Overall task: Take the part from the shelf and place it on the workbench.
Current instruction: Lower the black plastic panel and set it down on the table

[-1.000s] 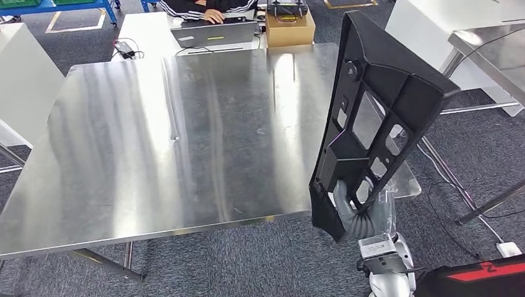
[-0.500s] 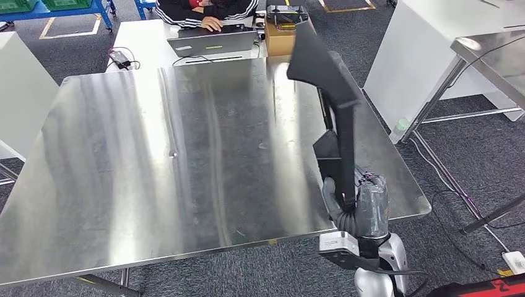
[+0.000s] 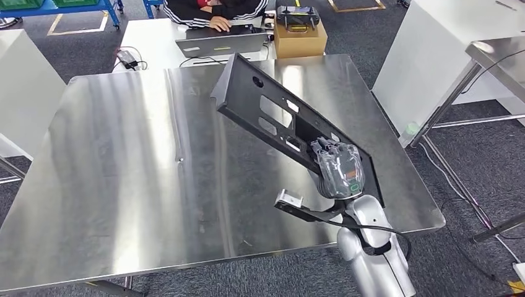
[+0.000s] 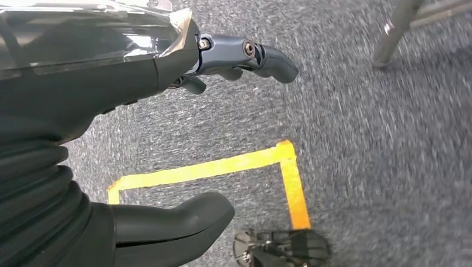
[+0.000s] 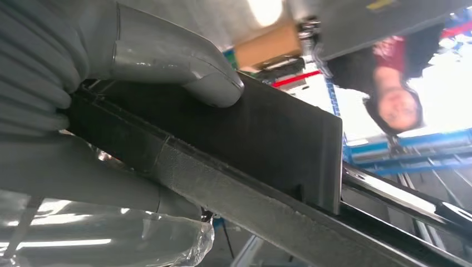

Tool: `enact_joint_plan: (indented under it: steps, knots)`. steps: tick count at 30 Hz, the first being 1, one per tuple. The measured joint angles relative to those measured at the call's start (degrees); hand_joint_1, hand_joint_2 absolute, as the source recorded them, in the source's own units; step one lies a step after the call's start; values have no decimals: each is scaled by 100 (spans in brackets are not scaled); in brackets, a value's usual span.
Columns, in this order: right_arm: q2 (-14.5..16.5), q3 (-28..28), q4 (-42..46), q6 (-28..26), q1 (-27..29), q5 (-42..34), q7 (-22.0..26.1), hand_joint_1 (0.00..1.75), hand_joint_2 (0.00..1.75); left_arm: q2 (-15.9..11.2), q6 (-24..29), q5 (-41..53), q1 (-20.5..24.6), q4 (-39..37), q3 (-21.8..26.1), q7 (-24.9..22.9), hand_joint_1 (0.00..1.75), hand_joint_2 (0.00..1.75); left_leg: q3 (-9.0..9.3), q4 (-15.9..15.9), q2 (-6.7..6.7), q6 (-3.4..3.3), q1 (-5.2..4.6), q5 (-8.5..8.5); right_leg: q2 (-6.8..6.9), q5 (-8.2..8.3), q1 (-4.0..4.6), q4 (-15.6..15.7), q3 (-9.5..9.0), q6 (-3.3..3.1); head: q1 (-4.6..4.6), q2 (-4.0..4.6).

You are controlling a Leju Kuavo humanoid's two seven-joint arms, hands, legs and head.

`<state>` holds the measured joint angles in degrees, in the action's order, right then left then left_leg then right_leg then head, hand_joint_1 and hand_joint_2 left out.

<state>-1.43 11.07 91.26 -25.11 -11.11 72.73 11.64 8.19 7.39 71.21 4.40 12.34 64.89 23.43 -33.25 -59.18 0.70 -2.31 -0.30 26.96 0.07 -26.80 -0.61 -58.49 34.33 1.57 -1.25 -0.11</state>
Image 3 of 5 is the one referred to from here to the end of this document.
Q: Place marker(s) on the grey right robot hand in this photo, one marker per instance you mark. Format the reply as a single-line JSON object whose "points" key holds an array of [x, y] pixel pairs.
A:
{"points": [[340, 172]]}

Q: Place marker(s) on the person's hand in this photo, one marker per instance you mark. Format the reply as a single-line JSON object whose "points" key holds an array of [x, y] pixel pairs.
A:
{"points": [[220, 24]]}

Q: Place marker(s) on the long black plastic part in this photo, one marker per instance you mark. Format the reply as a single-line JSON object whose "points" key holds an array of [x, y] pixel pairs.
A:
{"points": [[238, 94]]}

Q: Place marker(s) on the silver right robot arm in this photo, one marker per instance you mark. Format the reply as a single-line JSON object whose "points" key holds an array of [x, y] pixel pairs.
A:
{"points": [[377, 270]]}

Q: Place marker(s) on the blue steel shelf rack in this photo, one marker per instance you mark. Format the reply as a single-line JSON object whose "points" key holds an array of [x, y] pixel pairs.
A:
{"points": [[148, 10], [82, 9]]}

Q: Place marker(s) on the stainless steel workbench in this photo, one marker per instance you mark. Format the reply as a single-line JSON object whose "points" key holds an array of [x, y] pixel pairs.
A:
{"points": [[123, 164], [504, 57]]}

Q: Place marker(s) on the grey laptop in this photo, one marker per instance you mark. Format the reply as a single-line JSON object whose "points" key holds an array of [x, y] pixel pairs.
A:
{"points": [[221, 44]]}

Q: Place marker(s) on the person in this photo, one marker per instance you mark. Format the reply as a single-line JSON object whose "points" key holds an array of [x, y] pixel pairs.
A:
{"points": [[184, 12]]}

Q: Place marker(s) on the black remote controller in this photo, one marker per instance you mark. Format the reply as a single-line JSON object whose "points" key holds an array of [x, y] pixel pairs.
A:
{"points": [[297, 14]]}

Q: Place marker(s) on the brown cardboard box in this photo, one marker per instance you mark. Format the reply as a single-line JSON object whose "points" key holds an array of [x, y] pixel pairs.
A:
{"points": [[299, 45]]}

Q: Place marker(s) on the small green round object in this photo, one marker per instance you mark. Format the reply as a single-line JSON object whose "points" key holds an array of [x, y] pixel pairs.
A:
{"points": [[412, 129]]}

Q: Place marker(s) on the black power adapter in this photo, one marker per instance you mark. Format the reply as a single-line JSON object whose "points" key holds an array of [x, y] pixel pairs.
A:
{"points": [[127, 58]]}

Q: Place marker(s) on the green plastic crate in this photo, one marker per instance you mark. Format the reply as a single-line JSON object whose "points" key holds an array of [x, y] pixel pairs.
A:
{"points": [[20, 4], [76, 3]]}

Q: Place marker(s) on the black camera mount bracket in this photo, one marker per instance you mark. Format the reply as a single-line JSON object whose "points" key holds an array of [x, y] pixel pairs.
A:
{"points": [[311, 214]]}

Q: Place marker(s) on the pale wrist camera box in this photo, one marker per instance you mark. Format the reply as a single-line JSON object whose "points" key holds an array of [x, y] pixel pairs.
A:
{"points": [[289, 198]]}

